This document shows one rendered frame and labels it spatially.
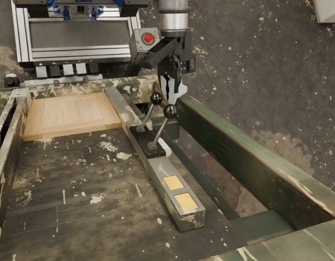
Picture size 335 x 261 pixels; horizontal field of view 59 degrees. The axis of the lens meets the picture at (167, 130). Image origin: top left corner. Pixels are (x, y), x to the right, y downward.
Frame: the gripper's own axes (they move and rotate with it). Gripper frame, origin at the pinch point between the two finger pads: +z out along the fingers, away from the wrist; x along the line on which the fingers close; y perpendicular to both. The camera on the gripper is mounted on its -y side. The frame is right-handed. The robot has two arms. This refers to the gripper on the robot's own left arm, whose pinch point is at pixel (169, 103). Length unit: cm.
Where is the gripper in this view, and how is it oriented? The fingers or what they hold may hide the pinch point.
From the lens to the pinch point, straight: 86.6
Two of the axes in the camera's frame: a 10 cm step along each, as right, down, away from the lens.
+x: -6.3, -2.9, 7.2
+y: 7.7, -2.7, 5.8
